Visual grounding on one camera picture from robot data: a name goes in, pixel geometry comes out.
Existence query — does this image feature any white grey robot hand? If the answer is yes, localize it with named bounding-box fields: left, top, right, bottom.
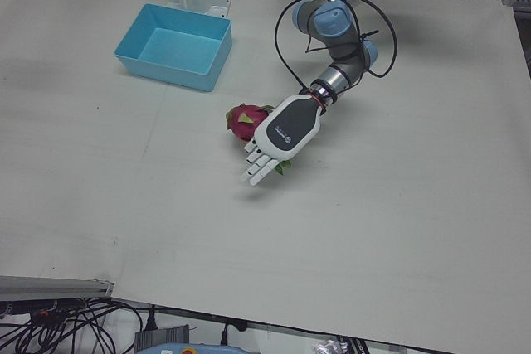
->
left=239, top=95, right=324, bottom=187

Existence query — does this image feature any pink green dragon fruit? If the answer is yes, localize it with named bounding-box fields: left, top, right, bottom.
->
left=225, top=103, right=293, bottom=177

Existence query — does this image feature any light blue plastic bin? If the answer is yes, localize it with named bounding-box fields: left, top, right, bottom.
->
left=114, top=2, right=233, bottom=94

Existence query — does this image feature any clear plastic bag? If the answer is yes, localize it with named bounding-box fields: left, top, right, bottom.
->
left=310, top=337, right=367, bottom=354

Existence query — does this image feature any light blue teach pendant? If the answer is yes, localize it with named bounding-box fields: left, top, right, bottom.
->
left=143, top=342, right=246, bottom=354

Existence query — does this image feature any grey metal box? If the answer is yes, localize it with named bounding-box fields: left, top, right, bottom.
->
left=133, top=323, right=190, bottom=354

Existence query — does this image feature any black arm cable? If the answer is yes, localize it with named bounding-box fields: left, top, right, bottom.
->
left=273, top=0, right=398, bottom=95

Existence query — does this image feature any black floor cable bundle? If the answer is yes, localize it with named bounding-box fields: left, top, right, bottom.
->
left=0, top=298, right=146, bottom=354

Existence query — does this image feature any aluminium profile rail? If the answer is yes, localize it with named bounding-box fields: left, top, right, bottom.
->
left=0, top=274, right=115, bottom=301

